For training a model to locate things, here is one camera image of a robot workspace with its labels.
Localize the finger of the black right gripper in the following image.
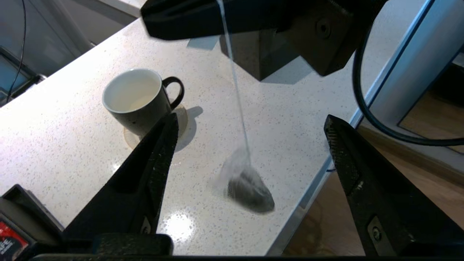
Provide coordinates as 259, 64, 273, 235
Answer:
142, 0, 289, 18
141, 14, 290, 41

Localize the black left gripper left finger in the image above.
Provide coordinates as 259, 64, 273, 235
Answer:
63, 112, 179, 255

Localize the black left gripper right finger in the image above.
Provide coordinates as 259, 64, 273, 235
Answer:
324, 114, 464, 256

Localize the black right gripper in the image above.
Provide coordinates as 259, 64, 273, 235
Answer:
286, 0, 385, 77

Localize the translucent tea bag with string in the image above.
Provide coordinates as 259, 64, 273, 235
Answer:
214, 0, 276, 214

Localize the black compartment box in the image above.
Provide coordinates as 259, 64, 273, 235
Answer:
0, 184, 64, 261

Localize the red snack packet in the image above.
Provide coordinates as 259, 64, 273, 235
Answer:
0, 221, 29, 260

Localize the black tissue box white lid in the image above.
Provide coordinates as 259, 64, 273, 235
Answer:
219, 29, 314, 82

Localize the round pale coaster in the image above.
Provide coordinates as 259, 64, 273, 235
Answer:
123, 104, 189, 150

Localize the black mug white inside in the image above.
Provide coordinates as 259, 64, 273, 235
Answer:
102, 68, 185, 138

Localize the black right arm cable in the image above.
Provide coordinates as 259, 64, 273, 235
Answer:
352, 22, 464, 147

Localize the thin black hanging cable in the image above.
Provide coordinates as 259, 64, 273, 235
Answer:
7, 0, 28, 93

